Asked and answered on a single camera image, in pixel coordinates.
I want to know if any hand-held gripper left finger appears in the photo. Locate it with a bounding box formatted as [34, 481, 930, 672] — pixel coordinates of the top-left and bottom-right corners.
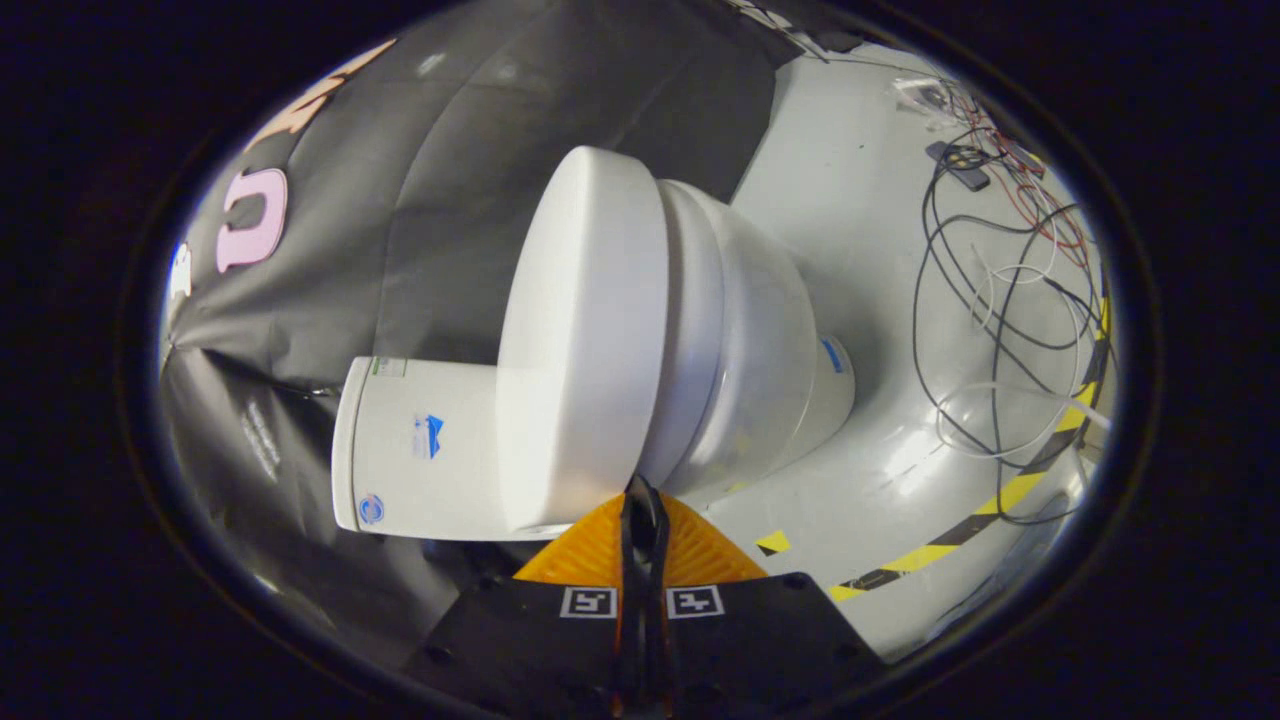
[405, 478, 646, 720]

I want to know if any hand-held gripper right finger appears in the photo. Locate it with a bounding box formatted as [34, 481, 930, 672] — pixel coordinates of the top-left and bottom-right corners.
[640, 478, 887, 720]

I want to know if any white toilet lid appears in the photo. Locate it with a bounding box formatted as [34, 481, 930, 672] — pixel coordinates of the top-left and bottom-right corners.
[497, 146, 669, 532]

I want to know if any white ceramic toilet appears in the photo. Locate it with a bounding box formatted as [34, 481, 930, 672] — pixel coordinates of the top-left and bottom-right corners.
[331, 178, 857, 542]

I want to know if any yellow black hazard tape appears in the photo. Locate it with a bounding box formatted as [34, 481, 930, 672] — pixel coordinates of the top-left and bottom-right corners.
[755, 295, 1113, 603]

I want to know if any black backdrop cloth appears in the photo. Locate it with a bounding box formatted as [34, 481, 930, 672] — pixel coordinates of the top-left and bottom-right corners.
[160, 0, 863, 681]

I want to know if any small dark electronics module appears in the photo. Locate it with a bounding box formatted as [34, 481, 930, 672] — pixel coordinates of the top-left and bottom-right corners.
[925, 141, 991, 192]

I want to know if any tangle of thin floor cables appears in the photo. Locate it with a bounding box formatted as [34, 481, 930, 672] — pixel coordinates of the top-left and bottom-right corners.
[895, 60, 1113, 527]

